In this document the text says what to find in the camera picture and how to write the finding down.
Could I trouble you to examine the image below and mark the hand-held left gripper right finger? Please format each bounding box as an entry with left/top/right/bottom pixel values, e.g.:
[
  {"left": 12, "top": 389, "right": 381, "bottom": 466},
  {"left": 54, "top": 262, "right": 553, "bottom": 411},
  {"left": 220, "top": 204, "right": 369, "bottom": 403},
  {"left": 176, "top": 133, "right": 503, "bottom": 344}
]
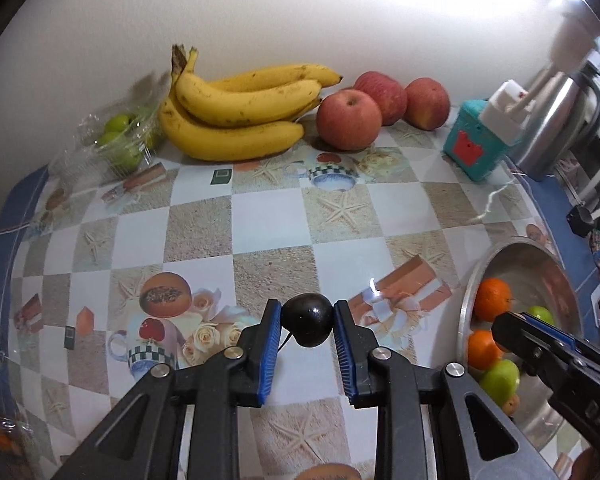
[{"left": 332, "top": 301, "right": 563, "bottom": 480}]

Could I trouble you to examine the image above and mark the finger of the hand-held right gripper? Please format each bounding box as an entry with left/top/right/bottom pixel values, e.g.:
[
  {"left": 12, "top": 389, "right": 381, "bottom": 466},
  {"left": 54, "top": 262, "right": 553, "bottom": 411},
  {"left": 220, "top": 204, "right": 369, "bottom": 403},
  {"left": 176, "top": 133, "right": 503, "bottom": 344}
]
[
  {"left": 491, "top": 312, "right": 600, "bottom": 448},
  {"left": 522, "top": 312, "right": 600, "bottom": 386}
]

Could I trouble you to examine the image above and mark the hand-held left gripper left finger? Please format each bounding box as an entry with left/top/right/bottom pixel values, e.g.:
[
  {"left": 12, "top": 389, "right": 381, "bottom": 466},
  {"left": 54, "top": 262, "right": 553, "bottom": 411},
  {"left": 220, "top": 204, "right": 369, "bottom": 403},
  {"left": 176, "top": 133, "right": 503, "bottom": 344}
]
[{"left": 50, "top": 299, "right": 283, "bottom": 480}]

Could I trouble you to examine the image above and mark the green mango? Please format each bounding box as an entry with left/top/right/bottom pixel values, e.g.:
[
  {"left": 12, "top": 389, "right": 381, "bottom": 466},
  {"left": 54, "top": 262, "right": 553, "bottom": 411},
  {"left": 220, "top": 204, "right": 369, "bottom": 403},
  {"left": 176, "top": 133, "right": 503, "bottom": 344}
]
[
  {"left": 479, "top": 359, "right": 522, "bottom": 408},
  {"left": 527, "top": 305, "right": 555, "bottom": 326}
]

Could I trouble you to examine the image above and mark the dark plum with stem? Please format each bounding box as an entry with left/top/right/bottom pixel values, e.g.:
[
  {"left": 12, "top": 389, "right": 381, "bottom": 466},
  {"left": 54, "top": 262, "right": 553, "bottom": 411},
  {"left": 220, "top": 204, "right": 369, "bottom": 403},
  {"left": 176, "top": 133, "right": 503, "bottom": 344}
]
[{"left": 279, "top": 292, "right": 335, "bottom": 348}]

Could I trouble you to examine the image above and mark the steel bowl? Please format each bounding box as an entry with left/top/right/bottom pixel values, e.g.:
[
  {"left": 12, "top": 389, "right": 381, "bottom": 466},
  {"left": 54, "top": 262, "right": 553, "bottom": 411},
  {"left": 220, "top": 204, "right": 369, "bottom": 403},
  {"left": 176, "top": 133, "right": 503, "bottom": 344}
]
[{"left": 452, "top": 236, "right": 588, "bottom": 453}]

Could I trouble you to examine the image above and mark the black plug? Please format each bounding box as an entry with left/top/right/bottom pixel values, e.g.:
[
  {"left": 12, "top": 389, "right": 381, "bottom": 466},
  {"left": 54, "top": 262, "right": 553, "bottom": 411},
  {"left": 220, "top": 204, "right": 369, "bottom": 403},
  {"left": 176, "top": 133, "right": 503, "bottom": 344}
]
[{"left": 566, "top": 205, "right": 596, "bottom": 238}]

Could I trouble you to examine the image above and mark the teal box with red mark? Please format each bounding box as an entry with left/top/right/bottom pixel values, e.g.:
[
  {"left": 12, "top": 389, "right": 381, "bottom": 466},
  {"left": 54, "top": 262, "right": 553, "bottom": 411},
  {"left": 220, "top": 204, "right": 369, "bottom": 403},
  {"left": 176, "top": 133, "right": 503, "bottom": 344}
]
[{"left": 442, "top": 100, "right": 523, "bottom": 183}]

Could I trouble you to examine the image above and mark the steel kettle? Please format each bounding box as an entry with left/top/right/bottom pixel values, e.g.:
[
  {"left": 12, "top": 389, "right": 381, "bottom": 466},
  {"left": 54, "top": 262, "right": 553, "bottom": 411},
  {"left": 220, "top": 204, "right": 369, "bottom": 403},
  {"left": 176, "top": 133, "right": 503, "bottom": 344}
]
[{"left": 515, "top": 35, "right": 600, "bottom": 183}]

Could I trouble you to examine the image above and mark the bunch of yellow bananas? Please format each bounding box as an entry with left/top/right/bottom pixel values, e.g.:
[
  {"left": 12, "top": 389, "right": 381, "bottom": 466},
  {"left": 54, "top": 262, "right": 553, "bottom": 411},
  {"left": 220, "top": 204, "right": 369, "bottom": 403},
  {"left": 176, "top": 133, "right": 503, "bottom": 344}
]
[{"left": 157, "top": 44, "right": 344, "bottom": 162}]

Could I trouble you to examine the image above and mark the white power adapter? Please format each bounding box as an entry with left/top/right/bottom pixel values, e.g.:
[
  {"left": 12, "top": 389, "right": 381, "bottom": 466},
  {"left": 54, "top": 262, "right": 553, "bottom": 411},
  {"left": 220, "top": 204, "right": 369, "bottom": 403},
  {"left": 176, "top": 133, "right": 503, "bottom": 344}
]
[{"left": 479, "top": 80, "right": 533, "bottom": 141}]

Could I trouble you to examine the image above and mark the red apple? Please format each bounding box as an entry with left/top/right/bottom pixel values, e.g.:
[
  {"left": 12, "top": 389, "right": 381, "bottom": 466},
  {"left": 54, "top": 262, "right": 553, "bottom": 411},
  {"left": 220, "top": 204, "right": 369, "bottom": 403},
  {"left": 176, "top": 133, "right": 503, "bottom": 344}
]
[
  {"left": 404, "top": 77, "right": 451, "bottom": 132},
  {"left": 316, "top": 89, "right": 383, "bottom": 152},
  {"left": 354, "top": 71, "right": 408, "bottom": 127}
]

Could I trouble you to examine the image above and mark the clear plastic kumquat box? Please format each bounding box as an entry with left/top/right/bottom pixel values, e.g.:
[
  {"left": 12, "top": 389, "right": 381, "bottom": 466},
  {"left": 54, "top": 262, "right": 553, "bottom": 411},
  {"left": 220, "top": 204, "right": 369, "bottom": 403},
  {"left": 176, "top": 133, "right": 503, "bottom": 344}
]
[{"left": 0, "top": 400, "right": 36, "bottom": 461}]

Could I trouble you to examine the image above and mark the clear plastic clamshell container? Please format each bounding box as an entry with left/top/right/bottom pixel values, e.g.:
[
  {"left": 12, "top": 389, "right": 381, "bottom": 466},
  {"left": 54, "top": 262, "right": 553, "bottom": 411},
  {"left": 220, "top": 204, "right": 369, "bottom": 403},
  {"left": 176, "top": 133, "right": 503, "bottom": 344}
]
[{"left": 47, "top": 87, "right": 166, "bottom": 186}]

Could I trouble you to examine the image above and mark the white lamp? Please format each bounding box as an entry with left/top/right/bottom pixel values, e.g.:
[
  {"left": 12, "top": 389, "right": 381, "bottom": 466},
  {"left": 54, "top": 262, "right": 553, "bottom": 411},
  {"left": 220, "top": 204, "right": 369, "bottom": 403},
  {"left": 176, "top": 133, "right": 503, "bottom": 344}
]
[{"left": 515, "top": 0, "right": 596, "bottom": 111}]

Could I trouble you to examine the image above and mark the white string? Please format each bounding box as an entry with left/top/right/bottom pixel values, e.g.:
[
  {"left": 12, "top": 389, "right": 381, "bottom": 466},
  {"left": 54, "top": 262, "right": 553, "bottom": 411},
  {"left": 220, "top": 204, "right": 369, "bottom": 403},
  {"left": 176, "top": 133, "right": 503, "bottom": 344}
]
[{"left": 472, "top": 172, "right": 526, "bottom": 226}]

